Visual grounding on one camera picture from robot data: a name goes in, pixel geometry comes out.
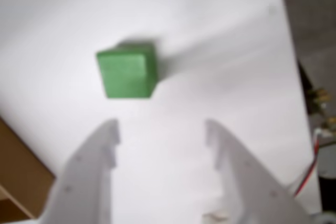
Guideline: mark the dark controller circuit board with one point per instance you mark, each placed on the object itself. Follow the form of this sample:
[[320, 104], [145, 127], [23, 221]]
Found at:
[[319, 98]]

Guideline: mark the black table clamp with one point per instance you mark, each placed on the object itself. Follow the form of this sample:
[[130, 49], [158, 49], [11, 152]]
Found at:
[[328, 192]]

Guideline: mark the green cube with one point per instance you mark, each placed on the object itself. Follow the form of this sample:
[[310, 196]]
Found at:
[[126, 74]]

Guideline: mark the brown cardboard box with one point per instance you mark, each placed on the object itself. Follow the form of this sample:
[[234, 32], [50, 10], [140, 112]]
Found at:
[[15, 169]]

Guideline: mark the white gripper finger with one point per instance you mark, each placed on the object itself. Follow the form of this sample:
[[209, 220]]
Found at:
[[252, 190], [84, 182]]

